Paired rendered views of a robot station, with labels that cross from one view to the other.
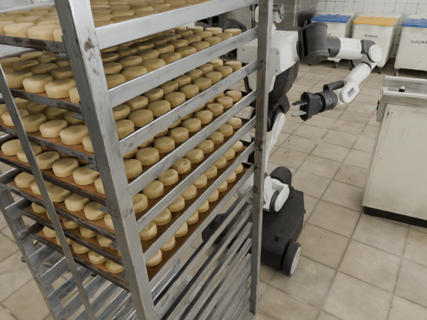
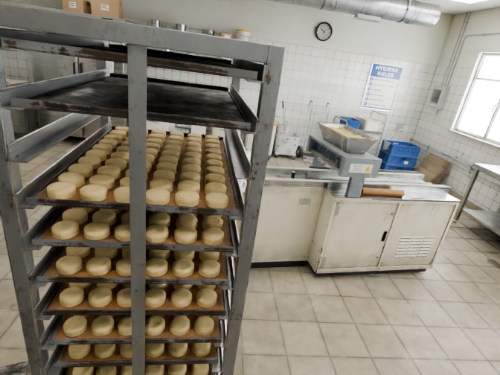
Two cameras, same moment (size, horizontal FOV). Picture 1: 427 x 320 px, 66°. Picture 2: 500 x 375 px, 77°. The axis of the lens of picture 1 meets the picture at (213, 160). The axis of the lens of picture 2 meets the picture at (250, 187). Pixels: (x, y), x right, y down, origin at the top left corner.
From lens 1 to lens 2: 0.61 m
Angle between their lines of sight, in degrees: 39
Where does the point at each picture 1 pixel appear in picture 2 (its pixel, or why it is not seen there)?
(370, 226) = not seen: hidden behind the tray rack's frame
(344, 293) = (251, 333)
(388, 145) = not seen: hidden behind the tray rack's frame
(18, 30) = (166, 199)
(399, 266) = (274, 299)
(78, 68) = (250, 225)
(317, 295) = not seen: hidden behind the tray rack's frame
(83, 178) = (187, 300)
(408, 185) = (265, 240)
